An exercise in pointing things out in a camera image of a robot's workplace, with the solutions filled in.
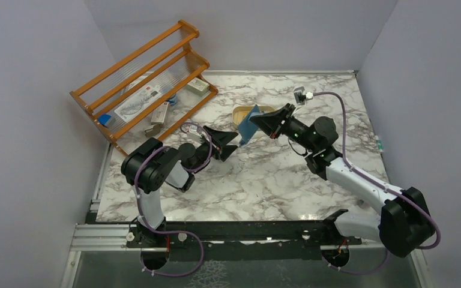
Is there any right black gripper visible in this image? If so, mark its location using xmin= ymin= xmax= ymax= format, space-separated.
xmin=251 ymin=103 xmax=318 ymax=152

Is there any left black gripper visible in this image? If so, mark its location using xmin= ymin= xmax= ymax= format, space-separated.
xmin=189 ymin=125 xmax=238 ymax=172

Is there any blue leather card holder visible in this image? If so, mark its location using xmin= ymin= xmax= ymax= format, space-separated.
xmin=237 ymin=105 xmax=261 ymax=146

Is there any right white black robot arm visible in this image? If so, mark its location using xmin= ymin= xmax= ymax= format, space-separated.
xmin=249 ymin=104 xmax=441 ymax=257

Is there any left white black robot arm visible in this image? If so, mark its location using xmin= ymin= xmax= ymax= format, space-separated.
xmin=121 ymin=124 xmax=238 ymax=247

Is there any beige oval tray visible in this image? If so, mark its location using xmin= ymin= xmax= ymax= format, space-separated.
xmin=232 ymin=106 xmax=276 ymax=127

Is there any small white green box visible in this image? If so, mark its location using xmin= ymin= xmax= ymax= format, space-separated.
xmin=185 ymin=77 xmax=209 ymax=96

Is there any small blue white jar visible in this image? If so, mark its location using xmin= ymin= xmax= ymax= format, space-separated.
xmin=167 ymin=94 xmax=178 ymax=106

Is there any grey metal clip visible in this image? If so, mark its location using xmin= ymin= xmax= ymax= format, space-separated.
xmin=144 ymin=124 xmax=163 ymax=138

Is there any small white red box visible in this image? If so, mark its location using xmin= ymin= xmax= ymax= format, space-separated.
xmin=151 ymin=101 xmax=170 ymax=125

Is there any orange wooden rack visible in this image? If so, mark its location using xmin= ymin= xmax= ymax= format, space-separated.
xmin=70 ymin=20 xmax=218 ymax=155

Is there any long clear packaged item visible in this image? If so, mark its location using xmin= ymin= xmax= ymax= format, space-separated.
xmin=113 ymin=85 xmax=163 ymax=122

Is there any green white item at edge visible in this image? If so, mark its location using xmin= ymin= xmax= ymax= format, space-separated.
xmin=375 ymin=135 xmax=384 ymax=153

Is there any blue cap item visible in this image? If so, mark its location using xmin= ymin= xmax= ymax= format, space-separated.
xmin=97 ymin=113 xmax=115 ymax=128

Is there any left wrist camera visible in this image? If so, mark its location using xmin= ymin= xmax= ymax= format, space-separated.
xmin=187 ymin=124 xmax=203 ymax=143

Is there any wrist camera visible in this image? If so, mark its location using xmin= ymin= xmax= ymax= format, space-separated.
xmin=294 ymin=86 xmax=314 ymax=106
xmin=187 ymin=124 xmax=203 ymax=143

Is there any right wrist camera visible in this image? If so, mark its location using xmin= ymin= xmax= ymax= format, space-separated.
xmin=294 ymin=86 xmax=314 ymax=106

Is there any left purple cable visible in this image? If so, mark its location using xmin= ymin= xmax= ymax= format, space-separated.
xmin=133 ymin=122 xmax=213 ymax=278

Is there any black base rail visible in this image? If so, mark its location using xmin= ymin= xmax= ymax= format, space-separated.
xmin=125 ymin=215 xmax=361 ymax=262

